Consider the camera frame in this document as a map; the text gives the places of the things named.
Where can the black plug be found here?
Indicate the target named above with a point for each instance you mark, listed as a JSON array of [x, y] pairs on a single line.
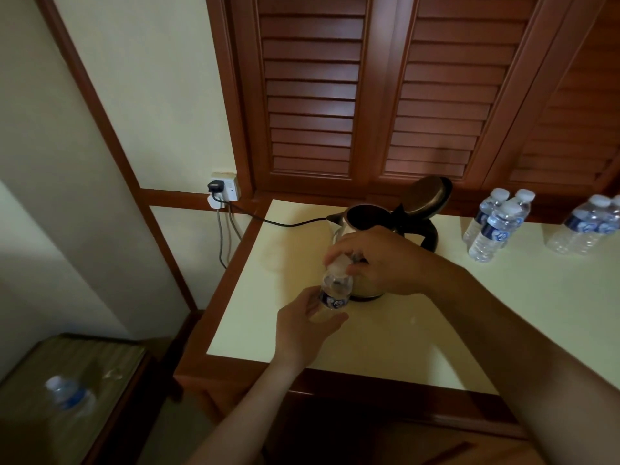
[[216, 186]]

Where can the wooden side table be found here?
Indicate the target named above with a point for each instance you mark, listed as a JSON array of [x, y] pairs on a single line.
[[29, 431]]

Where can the white plug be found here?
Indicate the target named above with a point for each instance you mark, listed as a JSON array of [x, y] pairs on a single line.
[[215, 201]]

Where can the wooden louvered shutter door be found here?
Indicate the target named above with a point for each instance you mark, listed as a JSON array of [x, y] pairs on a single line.
[[576, 130], [310, 91], [445, 91]]

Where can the person's left forearm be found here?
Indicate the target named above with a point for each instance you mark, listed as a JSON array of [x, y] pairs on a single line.
[[242, 421]]

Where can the stainless steel electric kettle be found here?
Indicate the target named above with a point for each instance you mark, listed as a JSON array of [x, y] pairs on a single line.
[[426, 193]]

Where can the clear plastic water bottle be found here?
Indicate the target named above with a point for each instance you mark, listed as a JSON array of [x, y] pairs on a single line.
[[574, 225], [491, 234], [477, 222], [606, 227], [336, 290], [524, 196]]

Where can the large blue label water bottle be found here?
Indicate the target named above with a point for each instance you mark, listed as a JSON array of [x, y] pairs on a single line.
[[70, 397]]

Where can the wooden cabinet cream top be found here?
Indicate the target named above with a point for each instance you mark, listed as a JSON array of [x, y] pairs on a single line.
[[232, 377]]

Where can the small clear plastic wrapper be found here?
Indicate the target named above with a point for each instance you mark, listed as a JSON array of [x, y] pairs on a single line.
[[112, 374]]

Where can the person's left hand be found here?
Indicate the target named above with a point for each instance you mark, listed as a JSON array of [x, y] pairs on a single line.
[[300, 338]]

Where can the person's right hand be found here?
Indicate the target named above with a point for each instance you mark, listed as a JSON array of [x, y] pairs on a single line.
[[397, 266]]

